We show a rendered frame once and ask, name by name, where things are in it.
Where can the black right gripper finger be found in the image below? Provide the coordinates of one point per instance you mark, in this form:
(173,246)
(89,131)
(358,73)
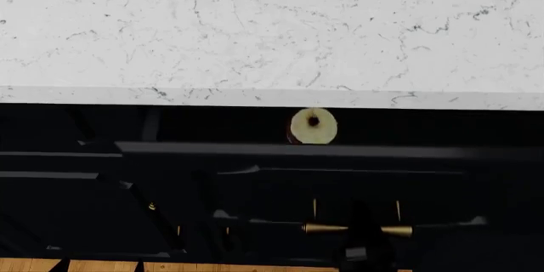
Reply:
(364,224)

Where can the dark navy narrow drawer front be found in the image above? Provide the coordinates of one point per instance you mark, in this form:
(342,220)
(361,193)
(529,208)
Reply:
(51,163)

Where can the pale round slice with hole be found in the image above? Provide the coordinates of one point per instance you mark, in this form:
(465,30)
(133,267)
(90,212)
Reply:
(323,128)

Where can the small brass knob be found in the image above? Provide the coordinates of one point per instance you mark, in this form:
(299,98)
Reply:
(151,206)

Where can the dark navy cabinet door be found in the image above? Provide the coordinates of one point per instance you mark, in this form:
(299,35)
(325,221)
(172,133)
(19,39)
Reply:
(64,214)

